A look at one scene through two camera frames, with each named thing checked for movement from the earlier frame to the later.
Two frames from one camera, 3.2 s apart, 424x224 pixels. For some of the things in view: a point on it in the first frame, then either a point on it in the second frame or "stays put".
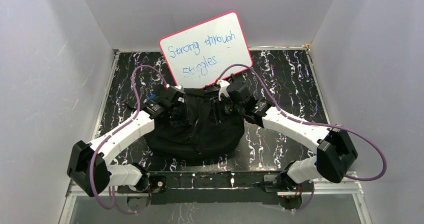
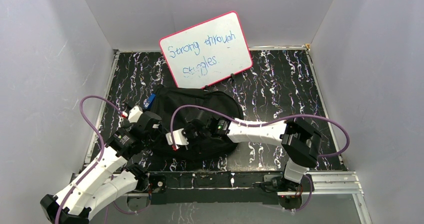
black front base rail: [195, 187] stays put
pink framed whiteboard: [197, 56] stays put
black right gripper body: [226, 109] → [193, 134]
